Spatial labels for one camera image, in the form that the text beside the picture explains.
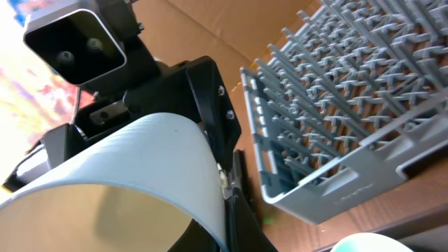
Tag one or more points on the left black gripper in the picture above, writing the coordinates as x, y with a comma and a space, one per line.
193, 89

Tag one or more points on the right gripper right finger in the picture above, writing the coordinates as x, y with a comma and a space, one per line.
243, 231

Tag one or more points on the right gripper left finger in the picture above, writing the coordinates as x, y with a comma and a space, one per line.
195, 239

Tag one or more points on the white pink bowl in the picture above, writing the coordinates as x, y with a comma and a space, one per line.
136, 190

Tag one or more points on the light blue bowl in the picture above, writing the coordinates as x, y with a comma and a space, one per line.
369, 242

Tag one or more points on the grey plastic dish rack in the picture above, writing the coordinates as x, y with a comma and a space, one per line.
354, 97

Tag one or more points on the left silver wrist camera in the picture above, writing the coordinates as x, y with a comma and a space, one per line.
82, 40

